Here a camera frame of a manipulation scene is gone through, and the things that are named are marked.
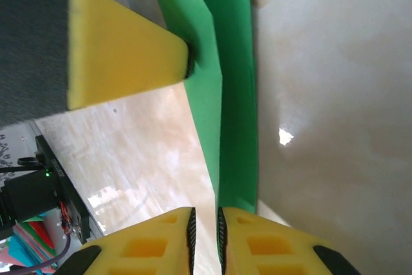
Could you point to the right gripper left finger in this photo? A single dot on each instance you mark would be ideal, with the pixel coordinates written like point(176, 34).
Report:
point(145, 230)

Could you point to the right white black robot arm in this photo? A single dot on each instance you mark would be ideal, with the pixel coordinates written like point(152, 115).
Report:
point(25, 194)

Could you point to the stack of coloured paper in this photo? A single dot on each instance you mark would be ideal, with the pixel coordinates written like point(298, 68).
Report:
point(32, 239)

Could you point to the green cloth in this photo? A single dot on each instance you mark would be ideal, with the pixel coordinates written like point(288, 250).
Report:
point(235, 127)

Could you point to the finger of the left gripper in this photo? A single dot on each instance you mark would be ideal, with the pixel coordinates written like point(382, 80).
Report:
point(112, 56)

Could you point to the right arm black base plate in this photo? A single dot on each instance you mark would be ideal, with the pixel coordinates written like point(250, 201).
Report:
point(69, 191)

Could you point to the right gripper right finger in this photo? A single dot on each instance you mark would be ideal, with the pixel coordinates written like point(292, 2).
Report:
point(289, 239)

